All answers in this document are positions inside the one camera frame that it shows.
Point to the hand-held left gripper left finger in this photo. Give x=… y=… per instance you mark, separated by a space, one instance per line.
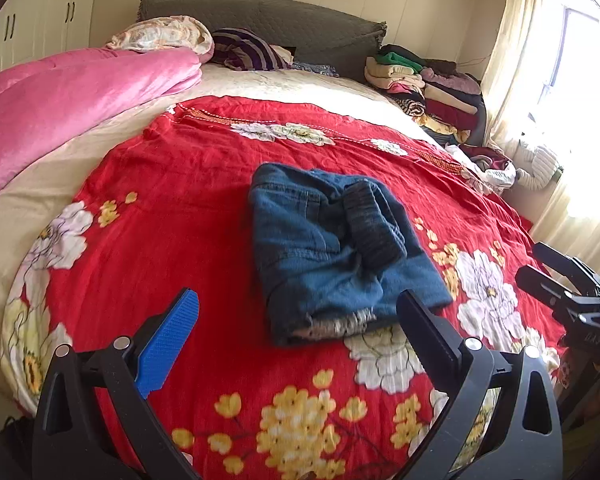
x=172 y=340

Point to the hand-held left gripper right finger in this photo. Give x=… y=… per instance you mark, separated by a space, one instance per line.
x=430 y=345

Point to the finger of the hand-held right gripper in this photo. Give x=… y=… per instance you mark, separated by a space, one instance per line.
x=545 y=287
x=562 y=265

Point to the blue denim pants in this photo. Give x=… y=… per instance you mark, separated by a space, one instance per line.
x=305 y=250

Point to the red and white clothes pile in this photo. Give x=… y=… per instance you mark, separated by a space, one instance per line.
x=485 y=162

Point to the red floral blanket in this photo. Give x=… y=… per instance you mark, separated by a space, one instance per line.
x=195 y=200

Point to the stack of folded clothes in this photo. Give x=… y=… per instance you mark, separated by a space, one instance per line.
x=440 y=95

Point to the window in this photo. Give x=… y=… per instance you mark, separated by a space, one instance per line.
x=580 y=55

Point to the cream curtain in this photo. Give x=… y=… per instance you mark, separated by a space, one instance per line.
x=517 y=35

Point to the pink quilt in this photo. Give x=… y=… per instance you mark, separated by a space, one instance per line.
x=70 y=95

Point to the blue patterned cloth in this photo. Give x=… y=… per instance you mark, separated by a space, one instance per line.
x=315 y=69

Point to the striped purple pillow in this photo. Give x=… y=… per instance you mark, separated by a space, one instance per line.
x=247 y=50

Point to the floral pillow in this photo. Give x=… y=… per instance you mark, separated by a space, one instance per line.
x=160 y=35

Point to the grey padded headboard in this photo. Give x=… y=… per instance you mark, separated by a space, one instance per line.
x=305 y=30

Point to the white wardrobe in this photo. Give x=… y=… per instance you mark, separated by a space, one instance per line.
x=40 y=10

